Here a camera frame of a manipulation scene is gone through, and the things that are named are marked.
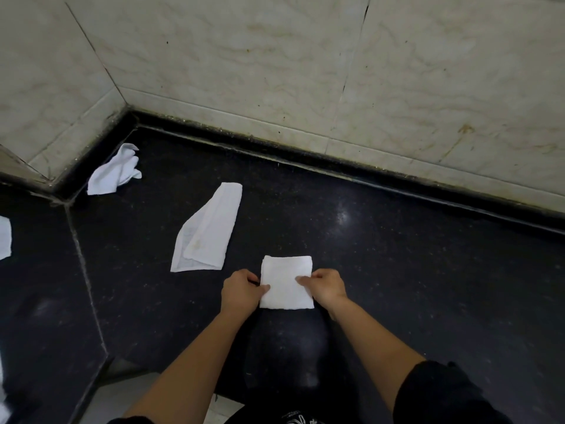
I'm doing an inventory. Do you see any person's right hand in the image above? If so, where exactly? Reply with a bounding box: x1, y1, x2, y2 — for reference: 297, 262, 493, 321
295, 268, 350, 312

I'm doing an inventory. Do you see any person's left hand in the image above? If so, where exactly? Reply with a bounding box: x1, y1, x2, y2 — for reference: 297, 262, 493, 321
220, 269, 271, 319

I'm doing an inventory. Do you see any white terry cloth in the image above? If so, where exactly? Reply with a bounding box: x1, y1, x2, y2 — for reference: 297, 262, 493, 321
259, 254, 315, 310

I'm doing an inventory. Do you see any group of white cloths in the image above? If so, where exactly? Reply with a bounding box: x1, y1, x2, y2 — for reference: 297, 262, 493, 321
0, 143, 244, 273

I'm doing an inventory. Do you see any person's left forearm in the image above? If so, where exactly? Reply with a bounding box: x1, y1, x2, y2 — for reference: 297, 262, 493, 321
123, 311, 248, 424

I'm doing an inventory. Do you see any person's right forearm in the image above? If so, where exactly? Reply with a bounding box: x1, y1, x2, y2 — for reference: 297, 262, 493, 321
328, 295, 427, 411

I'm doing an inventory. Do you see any grey cabinet door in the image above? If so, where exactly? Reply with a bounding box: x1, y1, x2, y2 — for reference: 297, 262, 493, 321
79, 357, 159, 424

